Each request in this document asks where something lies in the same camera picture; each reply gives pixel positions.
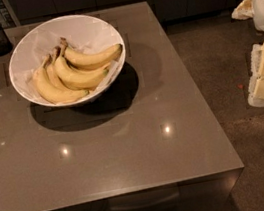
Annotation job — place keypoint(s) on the white paper bowl liner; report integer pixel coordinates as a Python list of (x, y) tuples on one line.
[(43, 42)]

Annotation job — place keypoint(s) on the white bowl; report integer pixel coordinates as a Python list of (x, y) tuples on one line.
[(91, 26)]

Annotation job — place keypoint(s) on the thin yellow banana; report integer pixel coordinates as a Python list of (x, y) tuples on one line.
[(53, 78)]

